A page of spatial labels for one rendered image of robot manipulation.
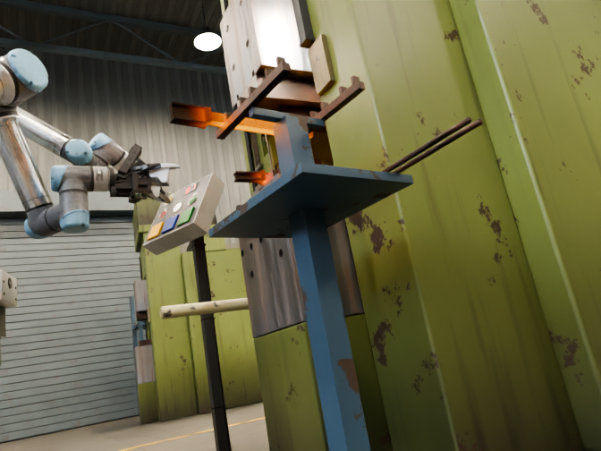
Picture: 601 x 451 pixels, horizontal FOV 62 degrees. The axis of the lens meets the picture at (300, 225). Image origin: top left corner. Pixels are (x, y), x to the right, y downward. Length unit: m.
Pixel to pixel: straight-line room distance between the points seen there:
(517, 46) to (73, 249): 8.76
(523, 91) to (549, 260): 0.54
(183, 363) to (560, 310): 5.31
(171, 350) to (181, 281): 0.86
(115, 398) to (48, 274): 2.43
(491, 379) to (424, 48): 1.00
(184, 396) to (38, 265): 4.31
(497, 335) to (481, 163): 0.52
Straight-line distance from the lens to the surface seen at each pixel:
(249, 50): 1.91
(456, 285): 1.38
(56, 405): 9.39
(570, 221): 1.66
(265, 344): 1.65
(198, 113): 1.25
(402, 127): 1.46
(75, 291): 9.59
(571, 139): 1.84
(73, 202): 1.51
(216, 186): 2.15
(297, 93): 1.88
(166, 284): 6.52
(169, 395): 6.39
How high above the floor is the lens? 0.36
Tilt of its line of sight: 15 degrees up
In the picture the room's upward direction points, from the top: 10 degrees counter-clockwise
